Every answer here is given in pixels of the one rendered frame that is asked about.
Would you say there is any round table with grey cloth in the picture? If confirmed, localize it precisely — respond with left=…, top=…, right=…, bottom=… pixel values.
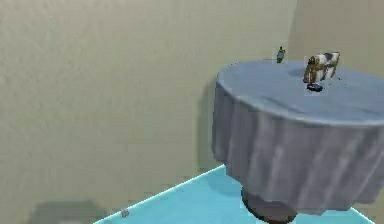
left=211, top=59, right=384, bottom=224

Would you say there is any small dark blue dish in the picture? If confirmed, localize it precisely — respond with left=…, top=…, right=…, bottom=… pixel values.
left=306, top=82, right=324, bottom=93

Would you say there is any brown and white figurine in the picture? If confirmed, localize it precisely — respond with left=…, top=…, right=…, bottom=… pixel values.
left=302, top=51, right=341, bottom=85

